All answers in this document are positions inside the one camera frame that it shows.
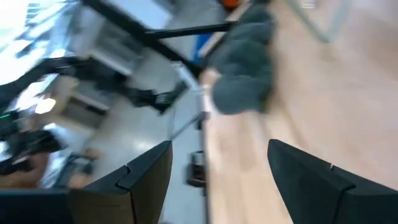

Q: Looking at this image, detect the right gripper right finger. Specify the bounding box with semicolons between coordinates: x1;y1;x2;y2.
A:
267;138;398;224

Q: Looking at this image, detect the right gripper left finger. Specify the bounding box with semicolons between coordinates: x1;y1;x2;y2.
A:
0;139;174;224

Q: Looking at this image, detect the person's hand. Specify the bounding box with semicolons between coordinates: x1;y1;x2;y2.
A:
68;171;94;190

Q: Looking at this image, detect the person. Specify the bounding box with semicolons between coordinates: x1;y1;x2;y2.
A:
0;152;49;189

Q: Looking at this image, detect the black edge clamp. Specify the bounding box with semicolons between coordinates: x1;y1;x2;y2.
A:
194;111;211;131

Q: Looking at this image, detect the pale green perforated metal shelf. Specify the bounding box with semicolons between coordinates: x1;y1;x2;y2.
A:
284;0;354;44

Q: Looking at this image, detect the blue plastic bin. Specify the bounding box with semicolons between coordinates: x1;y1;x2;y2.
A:
192;32;213;65

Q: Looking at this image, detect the black aluminium table frame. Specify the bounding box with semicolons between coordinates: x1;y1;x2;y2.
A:
81;0;236;78

